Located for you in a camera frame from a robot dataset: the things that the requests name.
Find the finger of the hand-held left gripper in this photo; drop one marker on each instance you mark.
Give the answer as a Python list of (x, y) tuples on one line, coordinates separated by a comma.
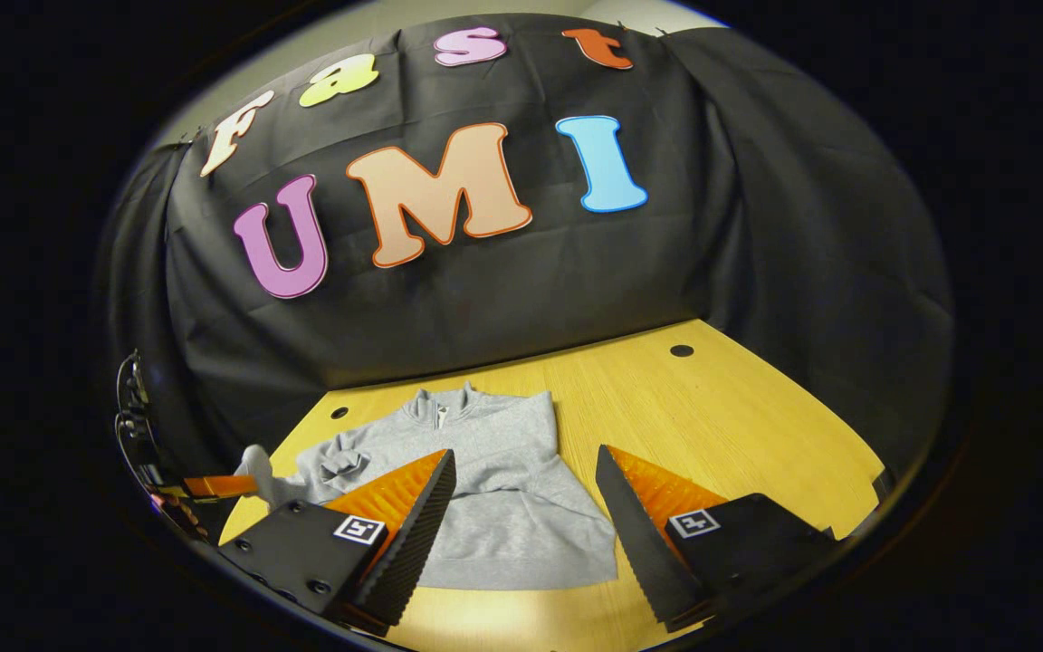
[(223, 486)]

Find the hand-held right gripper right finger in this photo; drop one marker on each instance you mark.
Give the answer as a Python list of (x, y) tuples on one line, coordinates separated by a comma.
[(639, 534)]

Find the black backdrop cloth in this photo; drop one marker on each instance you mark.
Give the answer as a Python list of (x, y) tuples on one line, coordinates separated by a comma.
[(531, 290)]

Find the grey zip-neck sweatshirt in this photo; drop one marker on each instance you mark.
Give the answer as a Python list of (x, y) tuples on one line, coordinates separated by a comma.
[(503, 489)]

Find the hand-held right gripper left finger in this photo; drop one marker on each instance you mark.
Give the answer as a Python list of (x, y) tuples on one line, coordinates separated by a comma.
[(417, 534)]

